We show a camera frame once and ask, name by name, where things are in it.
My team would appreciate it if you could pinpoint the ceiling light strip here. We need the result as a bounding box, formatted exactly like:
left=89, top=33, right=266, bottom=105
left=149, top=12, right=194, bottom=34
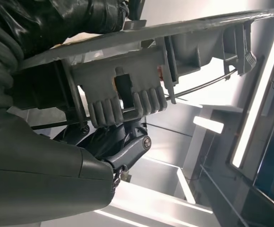
left=231, top=9, right=274, bottom=169

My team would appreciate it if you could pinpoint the short ceiling light panel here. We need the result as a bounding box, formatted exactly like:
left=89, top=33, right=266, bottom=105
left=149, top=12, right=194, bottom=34
left=193, top=116, right=224, bottom=135

